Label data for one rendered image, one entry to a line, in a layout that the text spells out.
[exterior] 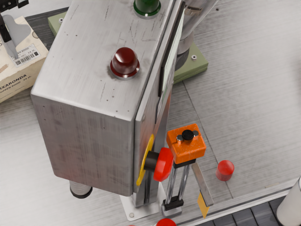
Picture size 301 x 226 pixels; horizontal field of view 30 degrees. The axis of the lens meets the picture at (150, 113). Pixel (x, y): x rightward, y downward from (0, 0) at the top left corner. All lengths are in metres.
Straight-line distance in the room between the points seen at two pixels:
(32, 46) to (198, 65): 0.36
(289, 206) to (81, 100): 0.61
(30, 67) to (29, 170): 0.21
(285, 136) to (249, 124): 0.08
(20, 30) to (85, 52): 0.61
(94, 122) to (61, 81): 0.05
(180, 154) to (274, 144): 0.47
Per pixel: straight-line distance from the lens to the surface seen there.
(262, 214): 1.10
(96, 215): 1.12
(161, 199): 1.13
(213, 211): 0.99
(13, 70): 1.20
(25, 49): 1.22
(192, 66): 1.24
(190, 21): 0.92
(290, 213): 1.04
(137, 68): 0.49
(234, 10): 1.39
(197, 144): 0.78
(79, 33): 0.52
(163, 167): 0.60
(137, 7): 0.53
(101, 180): 0.62
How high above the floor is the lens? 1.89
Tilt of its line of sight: 62 degrees down
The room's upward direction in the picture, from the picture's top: 4 degrees clockwise
